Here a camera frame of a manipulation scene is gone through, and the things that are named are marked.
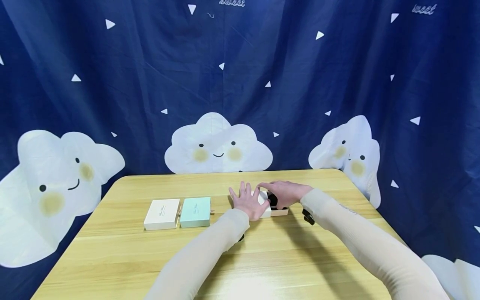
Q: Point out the person's left thumb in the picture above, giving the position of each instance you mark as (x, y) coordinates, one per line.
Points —
(264, 205)

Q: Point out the person's left middle finger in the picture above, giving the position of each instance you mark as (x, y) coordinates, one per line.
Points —
(249, 189)

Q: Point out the person's left index finger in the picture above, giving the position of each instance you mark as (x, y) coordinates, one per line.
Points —
(256, 194)

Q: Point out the mint green gift box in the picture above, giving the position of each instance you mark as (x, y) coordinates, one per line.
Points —
(195, 211)

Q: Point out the person's right forearm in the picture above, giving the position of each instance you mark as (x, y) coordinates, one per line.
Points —
(360, 239)

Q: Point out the person's left hand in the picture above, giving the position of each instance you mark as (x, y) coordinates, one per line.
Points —
(248, 206)

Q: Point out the person's left ring finger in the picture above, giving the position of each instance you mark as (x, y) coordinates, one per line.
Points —
(242, 188)

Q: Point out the person's left forearm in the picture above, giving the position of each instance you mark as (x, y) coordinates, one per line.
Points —
(202, 260)

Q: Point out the black round object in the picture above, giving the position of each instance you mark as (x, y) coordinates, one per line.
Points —
(272, 201)

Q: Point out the person's left little finger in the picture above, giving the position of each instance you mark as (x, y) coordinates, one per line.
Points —
(234, 193)

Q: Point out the person's right hand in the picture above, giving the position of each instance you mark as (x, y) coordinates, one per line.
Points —
(290, 192)

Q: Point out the black wrist band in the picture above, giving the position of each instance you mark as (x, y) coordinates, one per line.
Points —
(241, 238)
(308, 217)

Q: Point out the person's right fingers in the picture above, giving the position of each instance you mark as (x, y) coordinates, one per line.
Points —
(269, 185)

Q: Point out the white closed gift box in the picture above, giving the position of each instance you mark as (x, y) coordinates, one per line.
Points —
(161, 213)

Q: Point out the white gift box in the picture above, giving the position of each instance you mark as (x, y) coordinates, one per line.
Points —
(278, 212)
(161, 213)

